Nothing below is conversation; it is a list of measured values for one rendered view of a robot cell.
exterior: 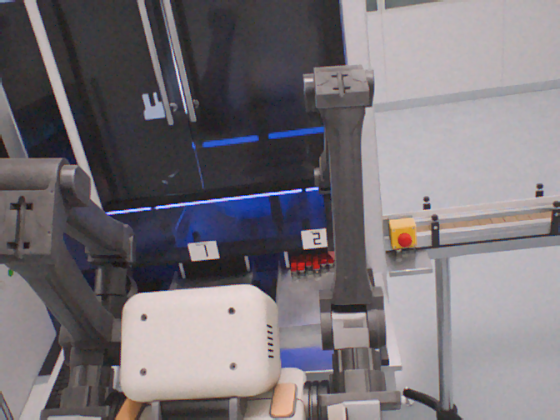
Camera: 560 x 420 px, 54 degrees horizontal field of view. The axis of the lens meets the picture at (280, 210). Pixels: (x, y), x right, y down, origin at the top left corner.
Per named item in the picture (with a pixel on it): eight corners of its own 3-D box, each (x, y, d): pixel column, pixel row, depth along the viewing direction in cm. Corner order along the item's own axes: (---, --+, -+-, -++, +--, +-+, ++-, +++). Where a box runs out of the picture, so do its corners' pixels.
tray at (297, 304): (280, 269, 176) (278, 260, 175) (362, 260, 173) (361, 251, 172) (275, 338, 145) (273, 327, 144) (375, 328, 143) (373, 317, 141)
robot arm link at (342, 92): (303, 67, 76) (377, 62, 76) (304, 68, 90) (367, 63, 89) (322, 361, 87) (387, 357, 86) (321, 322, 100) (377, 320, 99)
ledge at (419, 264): (383, 253, 179) (383, 248, 178) (424, 249, 177) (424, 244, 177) (389, 277, 166) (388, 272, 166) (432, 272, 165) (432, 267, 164)
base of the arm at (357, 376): (316, 406, 79) (402, 402, 77) (312, 348, 82) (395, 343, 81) (322, 413, 86) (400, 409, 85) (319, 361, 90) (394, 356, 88)
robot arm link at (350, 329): (334, 359, 83) (371, 357, 82) (330, 294, 87) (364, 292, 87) (334, 372, 91) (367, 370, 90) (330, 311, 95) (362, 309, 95)
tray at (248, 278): (177, 279, 180) (175, 270, 178) (256, 272, 177) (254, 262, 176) (151, 349, 149) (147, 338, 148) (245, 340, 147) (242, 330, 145)
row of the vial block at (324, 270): (292, 276, 171) (290, 263, 169) (350, 269, 169) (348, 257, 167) (292, 280, 169) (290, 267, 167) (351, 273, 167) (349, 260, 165)
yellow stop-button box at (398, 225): (388, 237, 168) (387, 217, 165) (412, 235, 167) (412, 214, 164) (392, 250, 161) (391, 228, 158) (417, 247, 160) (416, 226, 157)
